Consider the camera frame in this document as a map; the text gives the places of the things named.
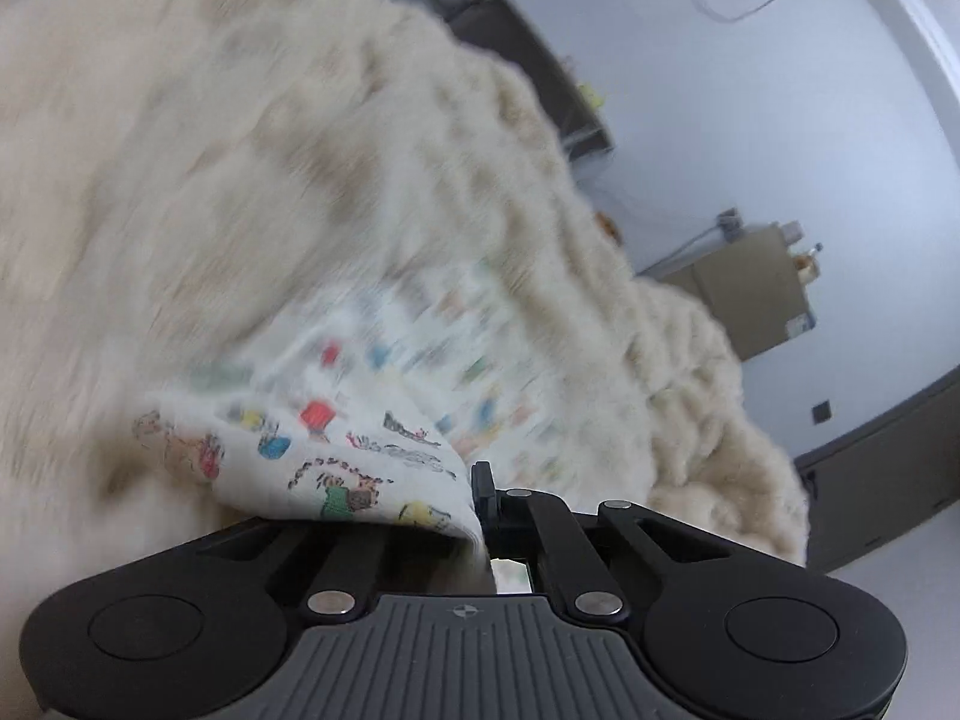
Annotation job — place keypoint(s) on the grey folding table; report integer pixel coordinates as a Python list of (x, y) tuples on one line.
[(525, 37)]

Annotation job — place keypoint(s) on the cartoon printed cream pants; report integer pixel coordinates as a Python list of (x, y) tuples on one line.
[(337, 420)]

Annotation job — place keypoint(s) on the glass jar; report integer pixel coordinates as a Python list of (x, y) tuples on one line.
[(808, 261)]

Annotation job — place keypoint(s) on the beige fridge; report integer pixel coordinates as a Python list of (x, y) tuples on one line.
[(750, 292)]

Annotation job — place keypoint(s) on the grey door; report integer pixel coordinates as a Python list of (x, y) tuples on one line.
[(885, 480)]

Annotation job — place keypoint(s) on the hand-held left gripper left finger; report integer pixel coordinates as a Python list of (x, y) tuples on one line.
[(345, 570)]

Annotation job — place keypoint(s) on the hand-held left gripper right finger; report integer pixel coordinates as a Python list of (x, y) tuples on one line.
[(484, 495)]

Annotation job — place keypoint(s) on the black wall switch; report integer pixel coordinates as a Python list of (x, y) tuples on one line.
[(822, 413)]

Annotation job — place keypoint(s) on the pink box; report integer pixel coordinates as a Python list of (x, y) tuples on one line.
[(790, 229)]

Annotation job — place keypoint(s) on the cream fluffy blanket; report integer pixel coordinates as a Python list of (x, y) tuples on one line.
[(225, 165)]

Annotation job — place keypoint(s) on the small yellow item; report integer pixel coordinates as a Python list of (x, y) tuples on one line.
[(593, 94)]

